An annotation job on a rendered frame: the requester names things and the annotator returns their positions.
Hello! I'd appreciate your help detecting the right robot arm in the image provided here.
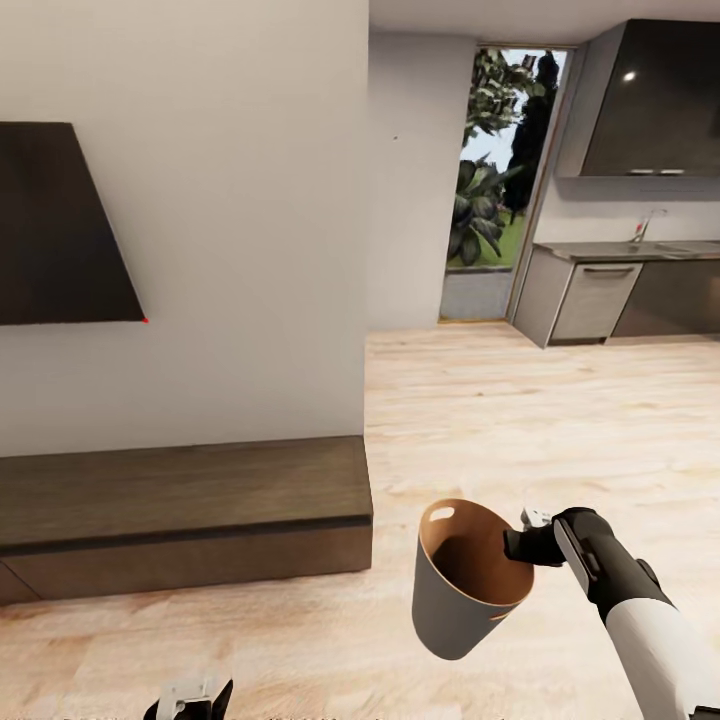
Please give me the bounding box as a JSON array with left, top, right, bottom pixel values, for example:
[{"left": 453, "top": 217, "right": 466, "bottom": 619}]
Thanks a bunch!
[{"left": 503, "top": 507, "right": 720, "bottom": 720}]

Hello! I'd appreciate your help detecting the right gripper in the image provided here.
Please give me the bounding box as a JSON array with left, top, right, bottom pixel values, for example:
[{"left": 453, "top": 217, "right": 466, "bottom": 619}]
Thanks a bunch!
[{"left": 503, "top": 528, "right": 563, "bottom": 567}]

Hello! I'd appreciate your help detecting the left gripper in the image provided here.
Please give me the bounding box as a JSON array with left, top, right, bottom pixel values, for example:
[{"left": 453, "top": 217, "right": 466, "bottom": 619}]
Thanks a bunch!
[{"left": 143, "top": 679, "right": 233, "bottom": 720}]

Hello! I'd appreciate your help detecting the trash can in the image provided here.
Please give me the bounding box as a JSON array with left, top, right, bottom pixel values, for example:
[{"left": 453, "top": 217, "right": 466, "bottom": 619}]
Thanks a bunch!
[{"left": 411, "top": 498, "right": 535, "bottom": 661}]

